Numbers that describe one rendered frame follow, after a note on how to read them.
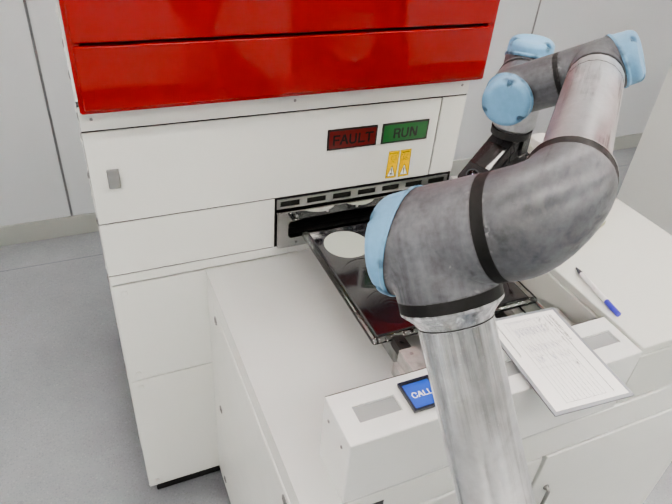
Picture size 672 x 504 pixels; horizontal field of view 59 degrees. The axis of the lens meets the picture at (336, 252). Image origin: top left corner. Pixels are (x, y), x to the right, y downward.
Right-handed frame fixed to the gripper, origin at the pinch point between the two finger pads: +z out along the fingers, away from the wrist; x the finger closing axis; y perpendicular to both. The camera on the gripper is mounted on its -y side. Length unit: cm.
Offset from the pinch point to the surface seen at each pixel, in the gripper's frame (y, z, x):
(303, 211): -12.7, 8.8, 37.1
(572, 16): 242, 22, 87
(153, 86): -41, -25, 45
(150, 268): -44, 17, 52
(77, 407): -52, 101, 103
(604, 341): -4.7, 8.2, -28.8
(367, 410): -46.0, 6.6, -9.6
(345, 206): -3.3, 9.7, 32.9
